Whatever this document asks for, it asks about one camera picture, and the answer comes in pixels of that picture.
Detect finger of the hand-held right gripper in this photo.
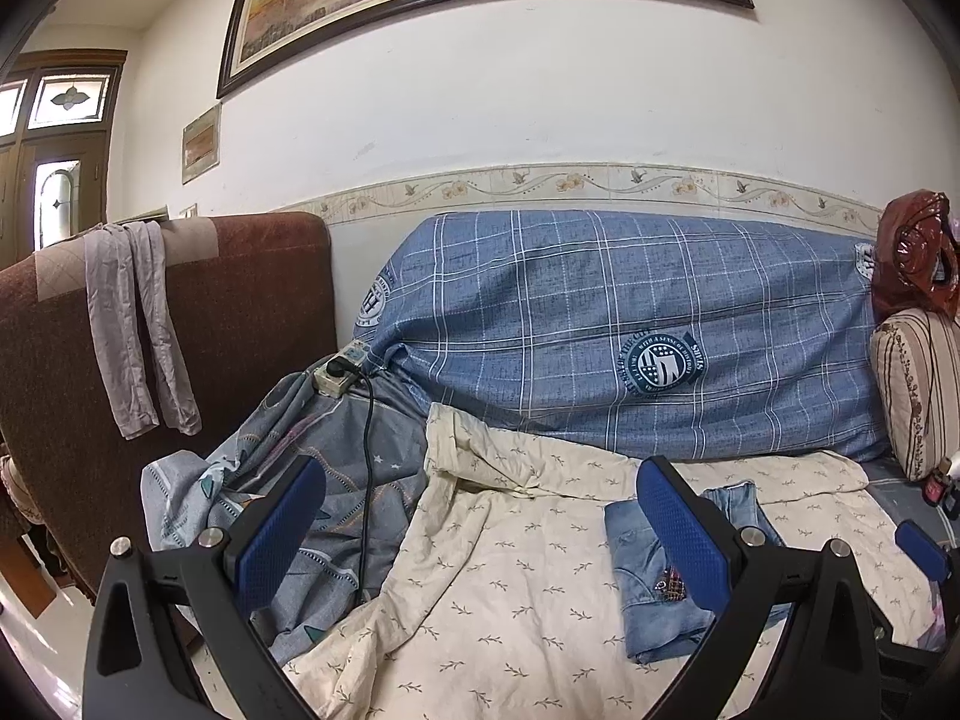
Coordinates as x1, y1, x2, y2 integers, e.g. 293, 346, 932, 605
895, 520, 952, 584

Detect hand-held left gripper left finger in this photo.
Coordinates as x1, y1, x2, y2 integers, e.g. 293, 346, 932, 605
82, 454, 327, 720

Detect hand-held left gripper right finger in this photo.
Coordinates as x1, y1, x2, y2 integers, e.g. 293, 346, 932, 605
636, 456, 886, 720

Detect blue denim pants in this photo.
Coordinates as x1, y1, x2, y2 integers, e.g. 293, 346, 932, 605
604, 484, 796, 665

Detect black device with red label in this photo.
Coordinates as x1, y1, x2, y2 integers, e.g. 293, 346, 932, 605
924, 457, 960, 518

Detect cream floral bed sheet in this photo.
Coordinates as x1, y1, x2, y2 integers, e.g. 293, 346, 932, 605
281, 403, 938, 720

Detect beige striped pillow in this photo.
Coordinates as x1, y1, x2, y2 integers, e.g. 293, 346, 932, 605
868, 307, 960, 482

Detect white power strip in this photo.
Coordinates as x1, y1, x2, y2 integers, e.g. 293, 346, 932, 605
313, 340, 370, 397

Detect brown upholstered sofa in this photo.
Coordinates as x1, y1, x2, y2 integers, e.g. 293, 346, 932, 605
0, 211, 337, 605

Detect blue plaid sofa cover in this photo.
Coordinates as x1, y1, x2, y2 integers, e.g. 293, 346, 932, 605
354, 210, 893, 464

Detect grey cloth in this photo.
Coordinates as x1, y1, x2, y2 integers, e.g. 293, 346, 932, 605
82, 221, 202, 441

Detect red-brown plastic bag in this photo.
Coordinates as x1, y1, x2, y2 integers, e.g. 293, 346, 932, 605
870, 191, 960, 323

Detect wooden door with glass panes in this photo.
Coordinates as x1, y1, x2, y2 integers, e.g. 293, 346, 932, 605
0, 49, 128, 271

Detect black power cable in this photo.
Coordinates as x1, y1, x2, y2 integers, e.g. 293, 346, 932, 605
330, 358, 380, 605

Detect thin black cable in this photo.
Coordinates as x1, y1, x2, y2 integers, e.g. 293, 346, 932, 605
921, 300, 947, 466

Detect small framed wall plaque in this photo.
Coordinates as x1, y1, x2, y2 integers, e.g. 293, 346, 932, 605
181, 103, 222, 185

